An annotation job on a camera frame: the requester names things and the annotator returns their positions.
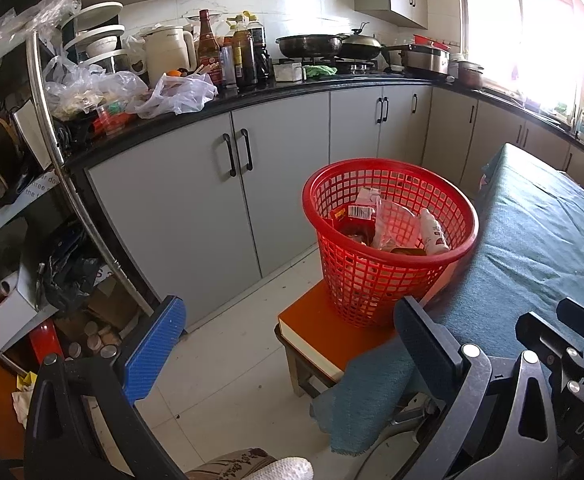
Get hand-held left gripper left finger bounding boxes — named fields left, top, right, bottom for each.
left=24, top=295, right=187, bottom=480

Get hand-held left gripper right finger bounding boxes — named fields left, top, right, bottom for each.
left=393, top=296, right=560, bottom=480

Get red plastic basket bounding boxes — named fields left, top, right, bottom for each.
left=302, top=158, right=480, bottom=330

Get white red-label bottle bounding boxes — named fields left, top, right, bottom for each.
left=417, top=207, right=450, bottom=257

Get white barcode carton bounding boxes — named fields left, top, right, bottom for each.
left=354, top=186, right=383, bottom=211

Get group of small jars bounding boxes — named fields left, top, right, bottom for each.
left=67, top=320, right=123, bottom=361

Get blue tablecloth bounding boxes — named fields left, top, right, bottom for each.
left=311, top=142, right=584, bottom=456

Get orange stool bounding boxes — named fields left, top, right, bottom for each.
left=274, top=265, right=460, bottom=401

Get black plastic bag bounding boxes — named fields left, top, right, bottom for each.
left=37, top=255, right=103, bottom=311

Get brown patterned fabric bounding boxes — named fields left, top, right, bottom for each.
left=187, top=447, right=277, bottom=480

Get grey lower kitchen cabinets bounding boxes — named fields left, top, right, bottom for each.
left=84, top=82, right=584, bottom=331

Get white cardboard box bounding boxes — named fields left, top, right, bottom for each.
left=0, top=272, right=58, bottom=356

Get white textured cloth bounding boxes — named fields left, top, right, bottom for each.
left=249, top=455, right=315, bottom=480

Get red packets on counter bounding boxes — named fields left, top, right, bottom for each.
left=92, top=102, right=138, bottom=136

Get steel shelf rack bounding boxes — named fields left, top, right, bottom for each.
left=0, top=30, right=173, bottom=341

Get white plastic shopping bag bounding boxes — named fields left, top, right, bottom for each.
left=124, top=72, right=219, bottom=120

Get brown cooking pot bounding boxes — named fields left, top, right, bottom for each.
left=456, top=60, right=485, bottom=90

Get clear plastic food bags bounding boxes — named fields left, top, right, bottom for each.
left=44, top=55, right=150, bottom=121

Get silver rice cooker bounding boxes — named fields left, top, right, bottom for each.
left=402, top=44, right=451, bottom=80

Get green cloth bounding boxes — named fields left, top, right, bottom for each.
left=304, top=64, right=339, bottom=81

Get black lidded wok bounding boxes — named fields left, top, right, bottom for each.
left=339, top=22, right=383, bottom=61

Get red basin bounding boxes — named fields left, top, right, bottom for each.
left=413, top=33, right=452, bottom=51

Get white electric kettle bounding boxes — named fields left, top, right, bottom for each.
left=139, top=25, right=197, bottom=83

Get small white box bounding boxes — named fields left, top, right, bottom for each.
left=273, top=61, right=303, bottom=82

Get red label sauce bottle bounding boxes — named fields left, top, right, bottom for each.
left=196, top=9, right=224, bottom=86

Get kitchen window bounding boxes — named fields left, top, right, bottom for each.
left=459, top=0, right=584, bottom=106

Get dark frying pan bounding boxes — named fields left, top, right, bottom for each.
left=276, top=34, right=347, bottom=59

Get white dish rack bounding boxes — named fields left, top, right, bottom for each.
left=59, top=1, right=147, bottom=78

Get crumpled clear plastic sheet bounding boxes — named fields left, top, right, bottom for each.
left=0, top=0, right=83, bottom=91

